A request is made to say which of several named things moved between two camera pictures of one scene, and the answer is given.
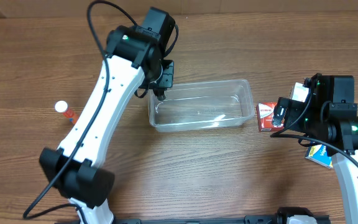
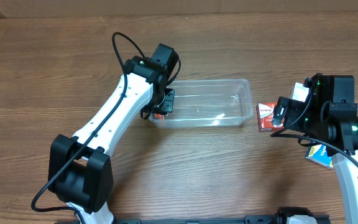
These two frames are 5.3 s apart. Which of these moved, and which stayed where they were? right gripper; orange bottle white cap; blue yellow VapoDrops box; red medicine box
Moved: orange bottle white cap
Stayed: blue yellow VapoDrops box; right gripper; red medicine box
